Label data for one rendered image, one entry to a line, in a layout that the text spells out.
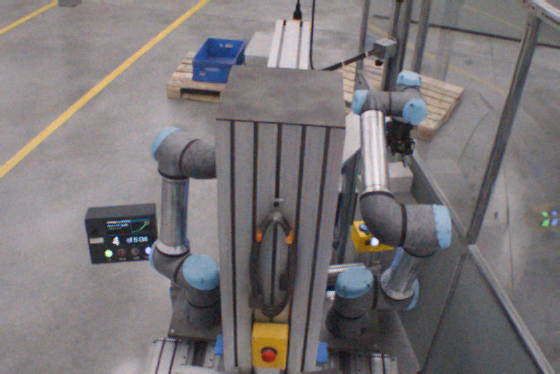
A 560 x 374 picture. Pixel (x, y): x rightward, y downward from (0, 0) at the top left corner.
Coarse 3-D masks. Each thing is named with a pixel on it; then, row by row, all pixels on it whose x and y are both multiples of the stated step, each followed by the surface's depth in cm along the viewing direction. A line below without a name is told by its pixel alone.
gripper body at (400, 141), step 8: (392, 120) 184; (400, 128) 182; (408, 128) 180; (392, 136) 186; (400, 136) 182; (408, 136) 184; (392, 144) 186; (400, 144) 185; (408, 144) 185; (392, 152) 186; (400, 152) 187; (408, 152) 187
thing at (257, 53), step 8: (256, 32) 559; (264, 32) 560; (256, 40) 542; (264, 40) 543; (248, 48) 525; (256, 48) 526; (264, 48) 527; (248, 56) 514; (256, 56) 513; (264, 56) 513; (248, 64) 521; (256, 64) 520; (264, 64) 518
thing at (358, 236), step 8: (360, 224) 235; (352, 232) 238; (360, 232) 231; (352, 240) 239; (360, 240) 230; (360, 248) 232; (368, 248) 233; (376, 248) 234; (384, 248) 235; (392, 248) 236
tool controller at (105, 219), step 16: (96, 208) 209; (112, 208) 209; (128, 208) 209; (144, 208) 210; (96, 224) 202; (112, 224) 203; (128, 224) 205; (144, 224) 206; (96, 240) 205; (128, 240) 207; (144, 240) 208; (96, 256) 207; (112, 256) 208; (128, 256) 209; (144, 256) 211
